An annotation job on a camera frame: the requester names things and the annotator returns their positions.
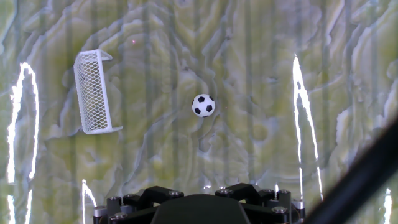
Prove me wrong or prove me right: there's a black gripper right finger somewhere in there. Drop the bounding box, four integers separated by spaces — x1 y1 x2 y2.
214 182 306 224

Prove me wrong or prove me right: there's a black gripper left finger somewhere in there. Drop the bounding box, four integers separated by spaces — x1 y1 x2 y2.
93 185 185 224

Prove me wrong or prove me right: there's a black and white soccer ball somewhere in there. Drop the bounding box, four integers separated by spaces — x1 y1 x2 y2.
191 93 216 118

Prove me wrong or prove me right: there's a white mesh miniature goal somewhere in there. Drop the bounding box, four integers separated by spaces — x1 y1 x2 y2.
73 49 124 135

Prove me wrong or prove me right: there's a green marble pattern mat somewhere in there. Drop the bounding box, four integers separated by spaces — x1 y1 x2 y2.
0 0 398 224

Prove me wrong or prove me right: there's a black camera cable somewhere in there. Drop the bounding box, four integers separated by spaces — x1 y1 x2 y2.
303 114 398 224

